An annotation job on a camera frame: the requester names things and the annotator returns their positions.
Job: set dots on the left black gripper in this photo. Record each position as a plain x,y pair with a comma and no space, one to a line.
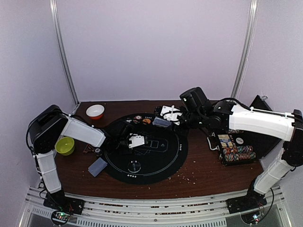
123,152

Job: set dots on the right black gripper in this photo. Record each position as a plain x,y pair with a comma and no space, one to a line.
157,112

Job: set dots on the red poker chip stack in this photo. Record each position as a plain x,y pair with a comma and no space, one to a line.
137,119

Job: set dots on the grey card deck box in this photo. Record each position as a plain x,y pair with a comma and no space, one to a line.
159,122

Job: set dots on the orange big blind button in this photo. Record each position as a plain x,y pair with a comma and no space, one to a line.
146,121

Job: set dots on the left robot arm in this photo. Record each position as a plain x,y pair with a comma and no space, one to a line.
54,131

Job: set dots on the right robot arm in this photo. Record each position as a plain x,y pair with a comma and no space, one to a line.
231,114

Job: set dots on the red black triangle token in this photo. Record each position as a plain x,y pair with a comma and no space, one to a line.
88,149

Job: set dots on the orange white bowl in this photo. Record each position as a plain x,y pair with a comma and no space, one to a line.
95,112

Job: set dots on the round black poker mat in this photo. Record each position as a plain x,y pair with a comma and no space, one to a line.
164,154

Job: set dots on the black poker chip case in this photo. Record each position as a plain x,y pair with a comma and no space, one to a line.
237,147

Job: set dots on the lime green bowl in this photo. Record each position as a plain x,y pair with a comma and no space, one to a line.
65,146

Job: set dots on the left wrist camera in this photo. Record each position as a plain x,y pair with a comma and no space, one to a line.
135,141

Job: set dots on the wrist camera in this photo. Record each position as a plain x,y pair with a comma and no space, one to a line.
168,113
135,141

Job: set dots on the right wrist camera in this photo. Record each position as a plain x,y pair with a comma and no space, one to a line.
168,113

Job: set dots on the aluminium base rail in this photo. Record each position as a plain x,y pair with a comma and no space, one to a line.
203,211

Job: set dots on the right aluminium frame post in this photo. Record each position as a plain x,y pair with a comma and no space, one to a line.
248,42

